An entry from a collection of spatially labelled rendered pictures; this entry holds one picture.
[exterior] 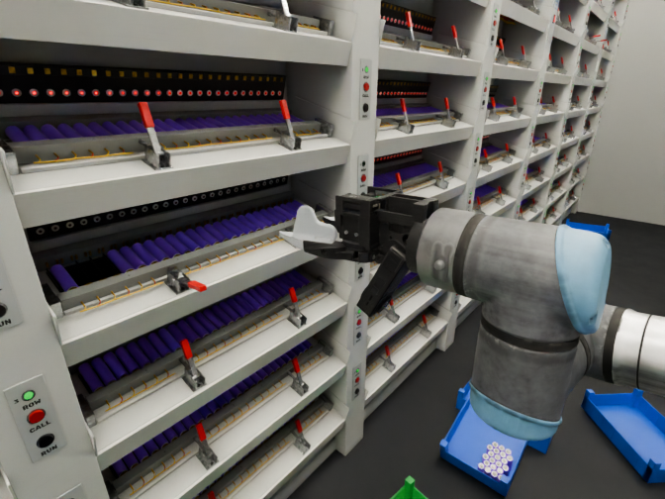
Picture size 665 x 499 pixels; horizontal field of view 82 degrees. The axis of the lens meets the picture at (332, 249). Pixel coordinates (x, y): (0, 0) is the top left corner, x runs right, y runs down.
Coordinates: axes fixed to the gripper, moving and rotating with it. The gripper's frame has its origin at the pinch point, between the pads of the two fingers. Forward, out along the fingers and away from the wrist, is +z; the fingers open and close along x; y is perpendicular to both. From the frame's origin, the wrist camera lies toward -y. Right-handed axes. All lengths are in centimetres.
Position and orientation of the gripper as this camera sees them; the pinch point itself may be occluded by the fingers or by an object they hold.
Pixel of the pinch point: (307, 231)
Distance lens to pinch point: 57.4
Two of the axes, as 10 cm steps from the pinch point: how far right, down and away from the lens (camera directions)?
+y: -0.3, -9.3, -3.5
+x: -6.5, 2.8, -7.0
